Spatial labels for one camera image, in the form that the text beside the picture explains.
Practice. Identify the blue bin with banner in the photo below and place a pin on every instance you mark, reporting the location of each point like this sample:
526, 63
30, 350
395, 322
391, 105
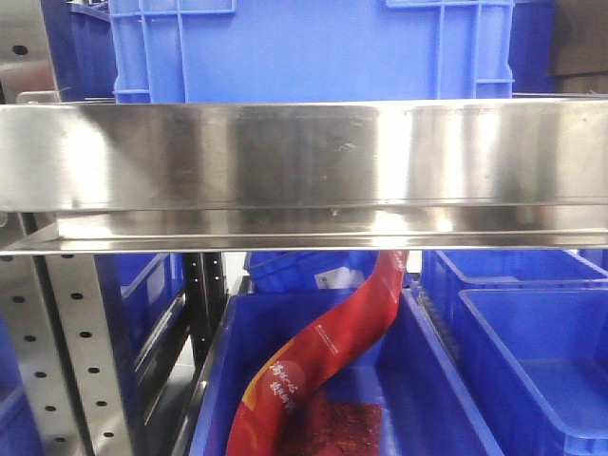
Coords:
371, 351

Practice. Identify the blue bin lower right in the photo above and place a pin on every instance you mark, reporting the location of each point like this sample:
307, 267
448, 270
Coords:
528, 330

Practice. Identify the red printed banner strip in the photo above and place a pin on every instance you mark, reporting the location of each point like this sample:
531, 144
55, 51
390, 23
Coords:
292, 375

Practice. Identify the blue crate on shelf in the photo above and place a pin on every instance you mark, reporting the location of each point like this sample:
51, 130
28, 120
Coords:
310, 51

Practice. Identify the perforated steel shelf upright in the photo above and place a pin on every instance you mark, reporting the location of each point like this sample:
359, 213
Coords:
67, 325

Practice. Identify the stainless steel shelf rail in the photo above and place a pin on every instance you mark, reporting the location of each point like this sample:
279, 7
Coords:
427, 174

